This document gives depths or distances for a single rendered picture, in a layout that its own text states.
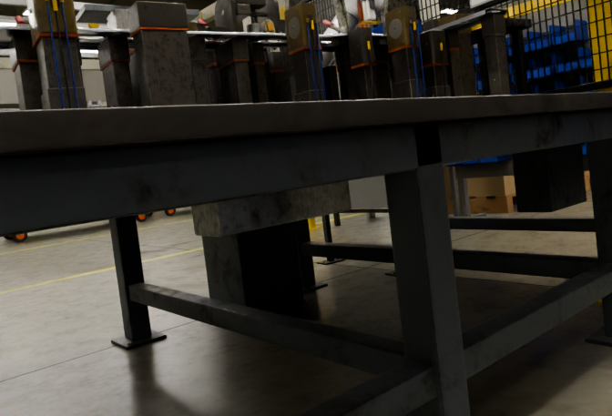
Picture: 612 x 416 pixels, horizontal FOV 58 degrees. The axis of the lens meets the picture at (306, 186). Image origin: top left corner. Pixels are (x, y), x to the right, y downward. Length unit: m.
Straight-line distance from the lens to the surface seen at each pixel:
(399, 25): 1.77
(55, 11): 1.30
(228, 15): 1.90
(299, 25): 1.57
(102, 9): 1.87
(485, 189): 4.82
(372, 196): 4.41
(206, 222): 1.05
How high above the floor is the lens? 0.62
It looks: 3 degrees down
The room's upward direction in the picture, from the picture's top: 7 degrees counter-clockwise
